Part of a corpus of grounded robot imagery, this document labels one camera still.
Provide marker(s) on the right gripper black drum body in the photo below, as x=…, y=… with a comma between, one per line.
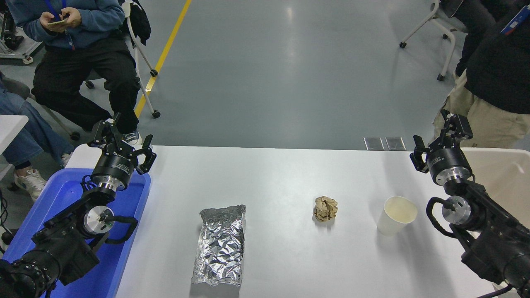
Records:
x=447, y=160

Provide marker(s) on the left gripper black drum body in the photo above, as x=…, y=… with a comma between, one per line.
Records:
x=115, y=167

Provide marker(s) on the white paper cup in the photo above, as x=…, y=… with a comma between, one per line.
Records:
x=391, y=223

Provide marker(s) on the gold smartphone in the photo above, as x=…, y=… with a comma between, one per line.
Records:
x=58, y=21

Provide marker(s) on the seated person's left hand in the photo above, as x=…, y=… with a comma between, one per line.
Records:
x=73, y=17

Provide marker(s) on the seated person's right hand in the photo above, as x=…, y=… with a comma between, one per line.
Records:
x=49, y=22

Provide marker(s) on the metal floor outlet plate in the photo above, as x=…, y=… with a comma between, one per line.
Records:
x=374, y=143
x=395, y=143

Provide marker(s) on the blue plastic tray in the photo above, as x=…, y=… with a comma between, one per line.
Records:
x=66, y=194

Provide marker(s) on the large pale plastic bin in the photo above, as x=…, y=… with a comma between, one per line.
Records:
x=505, y=174

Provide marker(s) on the person with khaki trousers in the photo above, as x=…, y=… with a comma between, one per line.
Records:
x=501, y=74

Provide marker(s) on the seated person with phone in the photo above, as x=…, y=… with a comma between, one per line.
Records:
x=83, y=70

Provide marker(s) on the person in black trousers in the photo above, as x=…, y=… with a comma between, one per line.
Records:
x=470, y=49

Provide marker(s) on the person in jeans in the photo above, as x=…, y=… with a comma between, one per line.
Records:
x=29, y=132

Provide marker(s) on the small white side table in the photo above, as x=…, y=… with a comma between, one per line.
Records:
x=10, y=128

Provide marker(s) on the crumpled tan paper ball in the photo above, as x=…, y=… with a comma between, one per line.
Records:
x=325, y=209

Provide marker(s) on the grey seat wheeled chair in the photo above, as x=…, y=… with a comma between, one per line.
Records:
x=14, y=87

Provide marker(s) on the crinkled silver foil tray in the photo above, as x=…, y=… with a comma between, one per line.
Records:
x=219, y=248

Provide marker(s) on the black jacket on chair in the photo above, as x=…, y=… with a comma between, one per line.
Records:
x=138, y=20

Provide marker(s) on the blue badge card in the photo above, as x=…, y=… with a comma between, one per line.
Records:
x=515, y=20

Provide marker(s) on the white wheeled equipment stand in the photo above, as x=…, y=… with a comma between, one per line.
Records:
x=16, y=49

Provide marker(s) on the white frame wheeled chair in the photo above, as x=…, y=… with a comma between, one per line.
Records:
x=138, y=54
x=445, y=31

